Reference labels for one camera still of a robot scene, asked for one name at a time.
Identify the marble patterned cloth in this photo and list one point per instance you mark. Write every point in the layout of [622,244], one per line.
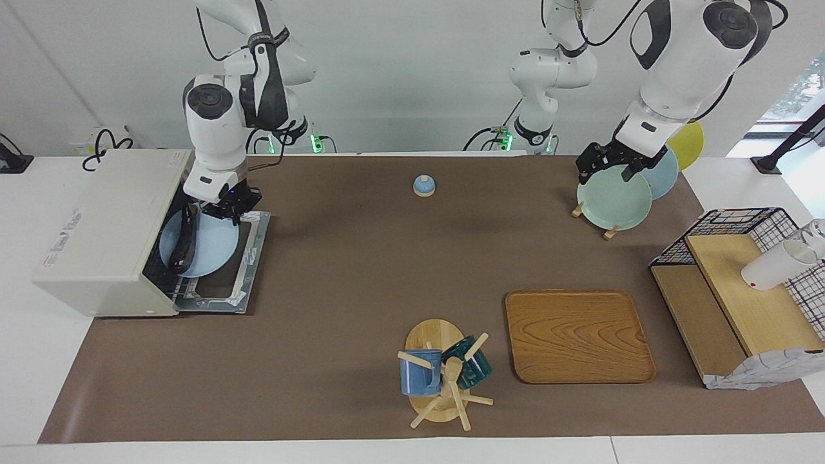
[760,370]

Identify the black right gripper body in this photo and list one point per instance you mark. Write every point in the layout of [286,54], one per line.
[235,201]

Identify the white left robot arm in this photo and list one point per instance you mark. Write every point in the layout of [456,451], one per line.
[683,71]

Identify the black clamp mount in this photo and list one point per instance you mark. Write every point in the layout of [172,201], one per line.
[14,161]

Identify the wooden shelf unit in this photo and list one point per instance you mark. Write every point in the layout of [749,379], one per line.
[754,316]

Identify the dark green mug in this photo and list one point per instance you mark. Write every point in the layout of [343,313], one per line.
[477,367]

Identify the brown table mat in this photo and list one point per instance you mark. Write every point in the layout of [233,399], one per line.
[322,361]

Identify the wooden serving tray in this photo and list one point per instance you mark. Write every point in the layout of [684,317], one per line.
[577,335]

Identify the yellow plate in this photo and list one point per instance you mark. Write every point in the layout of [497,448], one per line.
[689,145]

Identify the small light blue plate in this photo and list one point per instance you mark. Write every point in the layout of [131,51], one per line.
[216,248]

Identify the clear glass cup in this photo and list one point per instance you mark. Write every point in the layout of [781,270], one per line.
[817,232]

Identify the pale green plate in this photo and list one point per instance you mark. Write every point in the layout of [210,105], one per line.
[612,200]

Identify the white cup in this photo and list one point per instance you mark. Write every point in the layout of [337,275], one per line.
[773,267]

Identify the large light blue plate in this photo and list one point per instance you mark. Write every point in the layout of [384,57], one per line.
[664,177]

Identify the beige toaster oven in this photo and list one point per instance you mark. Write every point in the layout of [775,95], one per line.
[109,219]

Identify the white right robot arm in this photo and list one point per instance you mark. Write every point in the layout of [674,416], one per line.
[216,135]

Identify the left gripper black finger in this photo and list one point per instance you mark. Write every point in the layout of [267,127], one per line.
[583,175]
[630,173]

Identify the toaster oven glass door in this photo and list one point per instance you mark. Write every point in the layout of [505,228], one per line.
[254,251]

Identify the small blue lidded jar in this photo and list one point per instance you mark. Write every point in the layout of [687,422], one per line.
[424,187]

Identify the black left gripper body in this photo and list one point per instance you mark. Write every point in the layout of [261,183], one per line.
[622,154]

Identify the blue mug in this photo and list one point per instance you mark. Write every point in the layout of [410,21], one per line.
[417,377]

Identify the wooden mug tree stand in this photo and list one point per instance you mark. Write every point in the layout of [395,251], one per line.
[435,332]

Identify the wooden plate rack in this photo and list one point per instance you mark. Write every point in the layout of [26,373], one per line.
[609,233]

